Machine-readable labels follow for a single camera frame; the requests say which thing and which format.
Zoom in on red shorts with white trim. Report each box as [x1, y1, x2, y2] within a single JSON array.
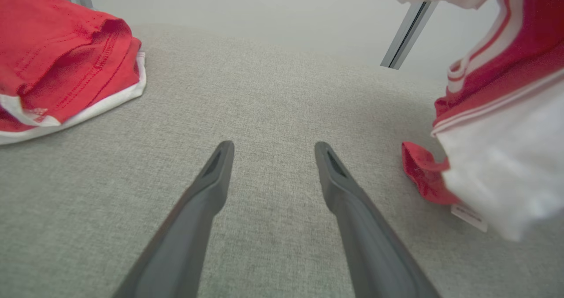
[[0, 0, 147, 145]]

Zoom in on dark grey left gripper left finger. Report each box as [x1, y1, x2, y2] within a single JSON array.
[[112, 140, 235, 298]]

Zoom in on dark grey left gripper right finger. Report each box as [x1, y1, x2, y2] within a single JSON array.
[[314, 141, 442, 298]]

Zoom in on grey fabric upholstered bench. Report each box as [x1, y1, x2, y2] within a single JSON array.
[[0, 22, 564, 298]]

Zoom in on red and white basketball jersey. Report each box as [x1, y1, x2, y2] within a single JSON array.
[[391, 0, 564, 242]]

